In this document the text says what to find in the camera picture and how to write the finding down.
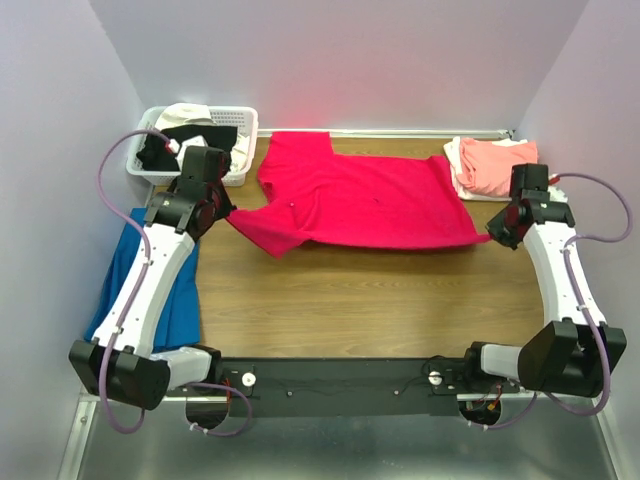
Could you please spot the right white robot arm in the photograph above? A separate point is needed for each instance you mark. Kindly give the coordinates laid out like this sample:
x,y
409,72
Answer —
x,y
576,351

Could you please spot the cream t shirt in basket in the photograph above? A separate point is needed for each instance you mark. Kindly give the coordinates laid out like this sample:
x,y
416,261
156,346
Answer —
x,y
243,118

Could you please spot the aluminium rail frame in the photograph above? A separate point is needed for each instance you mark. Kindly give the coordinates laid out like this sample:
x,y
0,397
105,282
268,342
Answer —
x,y
546,443

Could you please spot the white folded t shirt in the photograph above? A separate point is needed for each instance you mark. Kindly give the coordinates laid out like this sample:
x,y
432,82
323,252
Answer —
x,y
451,150

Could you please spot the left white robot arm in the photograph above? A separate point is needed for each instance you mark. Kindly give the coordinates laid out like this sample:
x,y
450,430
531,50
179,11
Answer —
x,y
119,363

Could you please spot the pink folded t shirt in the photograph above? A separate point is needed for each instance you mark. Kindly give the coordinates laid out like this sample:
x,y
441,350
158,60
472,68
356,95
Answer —
x,y
486,167

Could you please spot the blue pleated cloth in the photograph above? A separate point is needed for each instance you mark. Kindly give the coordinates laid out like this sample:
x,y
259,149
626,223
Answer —
x,y
179,322

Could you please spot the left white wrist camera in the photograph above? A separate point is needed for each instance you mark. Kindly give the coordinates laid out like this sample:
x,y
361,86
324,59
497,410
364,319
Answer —
x,y
175,146

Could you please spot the black t shirt in basket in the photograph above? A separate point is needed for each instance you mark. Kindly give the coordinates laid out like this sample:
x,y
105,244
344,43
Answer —
x,y
155,156

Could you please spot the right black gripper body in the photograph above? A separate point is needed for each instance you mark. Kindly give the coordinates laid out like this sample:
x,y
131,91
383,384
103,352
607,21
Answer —
x,y
499,228

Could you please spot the white plastic laundry basket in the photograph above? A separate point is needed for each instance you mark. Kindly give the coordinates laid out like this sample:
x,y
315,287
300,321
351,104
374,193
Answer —
x,y
162,178

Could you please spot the red t shirt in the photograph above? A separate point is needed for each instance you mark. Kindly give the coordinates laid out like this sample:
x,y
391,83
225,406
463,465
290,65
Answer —
x,y
315,194

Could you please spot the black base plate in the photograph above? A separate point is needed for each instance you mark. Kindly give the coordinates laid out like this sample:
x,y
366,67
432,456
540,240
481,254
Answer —
x,y
332,387

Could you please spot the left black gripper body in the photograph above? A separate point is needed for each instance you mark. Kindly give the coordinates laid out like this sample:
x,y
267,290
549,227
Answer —
x,y
223,205

